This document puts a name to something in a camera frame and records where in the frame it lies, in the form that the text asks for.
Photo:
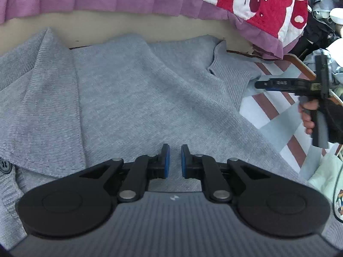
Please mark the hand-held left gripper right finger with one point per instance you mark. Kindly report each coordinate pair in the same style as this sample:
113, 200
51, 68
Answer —
183, 162

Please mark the light green printed garment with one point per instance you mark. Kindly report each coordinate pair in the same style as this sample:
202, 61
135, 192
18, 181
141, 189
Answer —
328, 176

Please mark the dark sweater button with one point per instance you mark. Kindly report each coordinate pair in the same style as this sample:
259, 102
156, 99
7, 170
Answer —
5, 166

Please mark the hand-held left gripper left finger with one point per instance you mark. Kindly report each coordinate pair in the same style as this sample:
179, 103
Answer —
167, 161

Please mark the grey knitted sweater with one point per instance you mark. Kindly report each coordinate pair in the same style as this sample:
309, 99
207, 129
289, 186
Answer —
128, 99

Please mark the person's right hand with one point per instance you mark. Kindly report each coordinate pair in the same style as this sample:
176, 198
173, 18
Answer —
308, 115

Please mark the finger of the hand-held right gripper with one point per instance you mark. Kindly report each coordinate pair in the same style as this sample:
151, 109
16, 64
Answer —
276, 83

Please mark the pile of dark clothes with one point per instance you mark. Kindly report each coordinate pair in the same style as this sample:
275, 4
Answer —
319, 24

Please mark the striped bed sheet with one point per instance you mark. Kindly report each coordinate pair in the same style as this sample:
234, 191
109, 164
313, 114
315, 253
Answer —
278, 117

